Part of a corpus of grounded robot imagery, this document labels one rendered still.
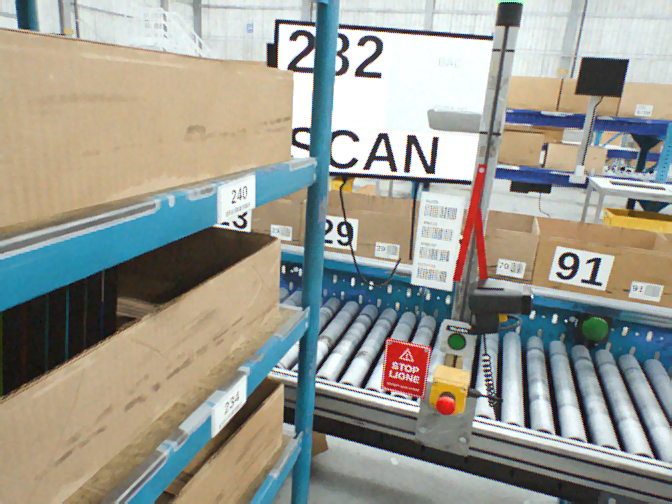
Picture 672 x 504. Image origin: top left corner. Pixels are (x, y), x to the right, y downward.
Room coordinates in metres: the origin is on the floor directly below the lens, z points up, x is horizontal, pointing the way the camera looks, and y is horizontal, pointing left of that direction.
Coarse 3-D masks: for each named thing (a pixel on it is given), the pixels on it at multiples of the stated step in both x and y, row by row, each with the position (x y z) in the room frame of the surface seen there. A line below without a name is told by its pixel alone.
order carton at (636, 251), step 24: (552, 240) 1.48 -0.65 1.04; (576, 240) 1.46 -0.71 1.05; (600, 240) 1.70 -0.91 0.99; (624, 240) 1.67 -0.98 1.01; (648, 240) 1.65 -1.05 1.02; (552, 264) 1.47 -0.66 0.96; (624, 264) 1.41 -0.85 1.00; (648, 264) 1.40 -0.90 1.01; (552, 288) 1.47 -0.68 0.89; (576, 288) 1.45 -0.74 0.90; (624, 288) 1.41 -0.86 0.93
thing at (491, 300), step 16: (480, 288) 0.90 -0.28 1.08; (496, 288) 0.90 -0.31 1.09; (512, 288) 0.90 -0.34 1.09; (528, 288) 0.91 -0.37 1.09; (480, 304) 0.90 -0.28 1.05; (496, 304) 0.89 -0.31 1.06; (512, 304) 0.88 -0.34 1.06; (528, 304) 0.87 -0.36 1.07; (480, 320) 0.91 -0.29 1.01; (496, 320) 0.90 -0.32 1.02
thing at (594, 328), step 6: (594, 318) 1.36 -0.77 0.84; (600, 318) 1.36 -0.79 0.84; (582, 324) 1.38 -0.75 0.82; (588, 324) 1.36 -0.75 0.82; (594, 324) 1.36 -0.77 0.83; (600, 324) 1.35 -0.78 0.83; (606, 324) 1.35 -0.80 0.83; (582, 330) 1.37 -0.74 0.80; (588, 330) 1.36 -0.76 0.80; (594, 330) 1.35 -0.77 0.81; (600, 330) 1.35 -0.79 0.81; (606, 330) 1.35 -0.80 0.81; (588, 336) 1.36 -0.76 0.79; (594, 336) 1.35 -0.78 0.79; (600, 336) 1.35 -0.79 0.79
